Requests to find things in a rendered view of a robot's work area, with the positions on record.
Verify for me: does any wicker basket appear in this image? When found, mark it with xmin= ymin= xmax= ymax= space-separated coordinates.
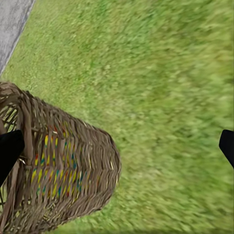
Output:
xmin=0 ymin=80 xmax=122 ymax=234

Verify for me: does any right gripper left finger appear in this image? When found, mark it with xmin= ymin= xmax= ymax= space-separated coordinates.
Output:
xmin=0 ymin=130 xmax=25 ymax=187

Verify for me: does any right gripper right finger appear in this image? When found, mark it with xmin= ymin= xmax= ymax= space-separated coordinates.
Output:
xmin=219 ymin=129 xmax=234 ymax=168

